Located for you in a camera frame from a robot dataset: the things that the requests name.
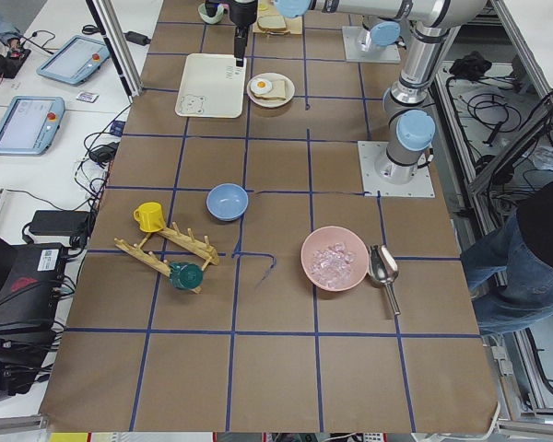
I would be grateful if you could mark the yellow cup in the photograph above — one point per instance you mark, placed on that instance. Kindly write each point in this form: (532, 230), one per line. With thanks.
(149, 217)

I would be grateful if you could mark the wooden cutting board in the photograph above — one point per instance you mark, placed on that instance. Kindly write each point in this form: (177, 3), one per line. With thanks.
(266, 8)

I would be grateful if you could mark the dark green cup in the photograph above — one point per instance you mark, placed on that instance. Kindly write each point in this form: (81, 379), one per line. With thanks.
(186, 275)

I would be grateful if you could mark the light green bowl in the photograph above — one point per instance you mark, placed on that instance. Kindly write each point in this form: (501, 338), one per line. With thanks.
(211, 13)

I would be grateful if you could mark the metal scoop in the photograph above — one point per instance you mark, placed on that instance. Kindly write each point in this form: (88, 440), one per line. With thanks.
(383, 270)

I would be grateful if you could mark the person in black shirt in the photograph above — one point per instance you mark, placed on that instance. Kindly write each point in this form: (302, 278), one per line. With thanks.
(523, 249)

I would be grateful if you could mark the black power adapter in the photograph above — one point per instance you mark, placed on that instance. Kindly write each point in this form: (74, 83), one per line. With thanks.
(72, 224)

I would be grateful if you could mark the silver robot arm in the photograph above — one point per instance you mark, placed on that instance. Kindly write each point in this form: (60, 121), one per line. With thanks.
(437, 23)
(378, 32)

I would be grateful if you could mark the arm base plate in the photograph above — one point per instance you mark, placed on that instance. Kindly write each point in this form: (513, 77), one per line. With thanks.
(382, 177)
(378, 55)

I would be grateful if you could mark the toy fried egg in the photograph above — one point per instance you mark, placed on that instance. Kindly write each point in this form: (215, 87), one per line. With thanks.
(260, 86)

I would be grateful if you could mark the pink bowl with ice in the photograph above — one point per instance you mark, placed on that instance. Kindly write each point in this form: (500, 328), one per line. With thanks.
(334, 258)

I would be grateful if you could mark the upper teach pendant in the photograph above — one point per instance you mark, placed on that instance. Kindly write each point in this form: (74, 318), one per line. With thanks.
(76, 61)

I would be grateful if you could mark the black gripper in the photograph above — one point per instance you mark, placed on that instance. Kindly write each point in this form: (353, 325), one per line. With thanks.
(242, 13)

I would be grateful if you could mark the bread slice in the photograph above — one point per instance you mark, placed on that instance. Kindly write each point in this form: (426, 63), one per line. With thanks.
(272, 24)
(278, 93)

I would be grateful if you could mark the teach pendant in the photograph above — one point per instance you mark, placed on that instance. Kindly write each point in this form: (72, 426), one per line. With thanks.
(30, 125)
(76, 61)

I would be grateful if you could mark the black electronics box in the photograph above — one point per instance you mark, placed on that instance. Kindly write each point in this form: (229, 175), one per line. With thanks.
(30, 275)

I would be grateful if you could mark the blue bowl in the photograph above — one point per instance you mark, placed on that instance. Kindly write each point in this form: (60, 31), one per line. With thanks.
(227, 202)

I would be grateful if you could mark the cream round plate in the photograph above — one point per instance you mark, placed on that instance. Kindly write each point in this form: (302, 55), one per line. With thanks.
(269, 103)

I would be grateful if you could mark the cream bear serving tray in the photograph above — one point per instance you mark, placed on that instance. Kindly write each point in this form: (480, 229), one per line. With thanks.
(212, 86)

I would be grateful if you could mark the aluminium frame post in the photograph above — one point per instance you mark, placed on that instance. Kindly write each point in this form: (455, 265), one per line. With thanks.
(105, 18)

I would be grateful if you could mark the bread slice on plate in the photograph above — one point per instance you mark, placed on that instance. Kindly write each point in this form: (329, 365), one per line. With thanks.
(278, 93)

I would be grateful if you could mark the lower teach pendant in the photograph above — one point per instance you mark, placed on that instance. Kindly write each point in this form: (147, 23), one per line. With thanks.
(30, 125)

